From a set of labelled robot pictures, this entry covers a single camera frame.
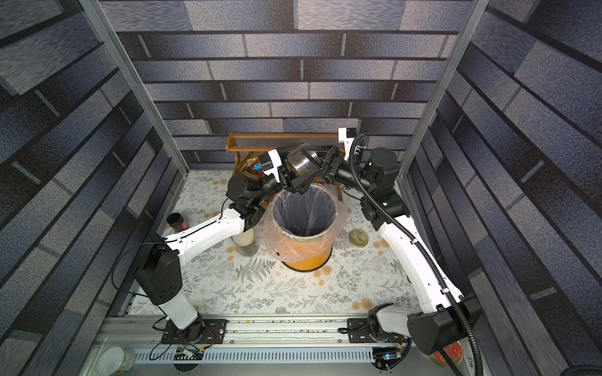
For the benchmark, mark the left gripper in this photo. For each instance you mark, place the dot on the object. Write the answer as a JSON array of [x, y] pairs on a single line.
[[287, 181]]

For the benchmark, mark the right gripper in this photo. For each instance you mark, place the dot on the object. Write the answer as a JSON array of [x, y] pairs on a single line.
[[332, 162]]

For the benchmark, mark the glass tea jar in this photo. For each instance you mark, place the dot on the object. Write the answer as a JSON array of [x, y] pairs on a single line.
[[300, 162]]

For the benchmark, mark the green jar lid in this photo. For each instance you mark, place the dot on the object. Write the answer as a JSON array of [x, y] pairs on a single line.
[[358, 238]]

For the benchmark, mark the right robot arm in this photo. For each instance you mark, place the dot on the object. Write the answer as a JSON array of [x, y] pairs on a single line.
[[446, 315]]

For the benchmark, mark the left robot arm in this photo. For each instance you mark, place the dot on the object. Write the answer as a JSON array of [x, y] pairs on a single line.
[[160, 273]]

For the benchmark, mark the orange trash bin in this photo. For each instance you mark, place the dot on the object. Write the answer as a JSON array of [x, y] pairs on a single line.
[[308, 258]]

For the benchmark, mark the clear plastic bin liner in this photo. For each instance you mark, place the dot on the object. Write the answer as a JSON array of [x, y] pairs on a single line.
[[301, 225]]

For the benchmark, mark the wooden two-tier shelf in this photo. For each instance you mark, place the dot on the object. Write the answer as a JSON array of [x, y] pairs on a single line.
[[254, 145]]

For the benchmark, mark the glass jar beige lid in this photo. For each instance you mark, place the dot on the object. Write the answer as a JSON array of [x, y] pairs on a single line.
[[246, 243]]

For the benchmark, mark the floral table mat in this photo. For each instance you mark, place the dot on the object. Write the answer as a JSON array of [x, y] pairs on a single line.
[[354, 280]]

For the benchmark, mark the dark red small jar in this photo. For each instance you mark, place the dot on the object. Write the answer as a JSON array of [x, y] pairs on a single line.
[[177, 222]]

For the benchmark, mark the red round tin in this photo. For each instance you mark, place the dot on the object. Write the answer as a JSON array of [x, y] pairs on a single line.
[[454, 352]]

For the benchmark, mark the white lidded jar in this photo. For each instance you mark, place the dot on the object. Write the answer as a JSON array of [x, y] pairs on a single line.
[[115, 361]]

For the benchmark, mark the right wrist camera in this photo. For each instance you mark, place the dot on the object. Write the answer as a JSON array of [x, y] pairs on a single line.
[[346, 137]]

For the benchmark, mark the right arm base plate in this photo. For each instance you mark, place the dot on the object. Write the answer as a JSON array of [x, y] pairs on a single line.
[[358, 331]]

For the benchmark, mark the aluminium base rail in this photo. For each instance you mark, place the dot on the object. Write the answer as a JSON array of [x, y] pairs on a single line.
[[264, 345]]

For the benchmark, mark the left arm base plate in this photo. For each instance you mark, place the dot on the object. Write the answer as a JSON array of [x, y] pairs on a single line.
[[205, 332]]

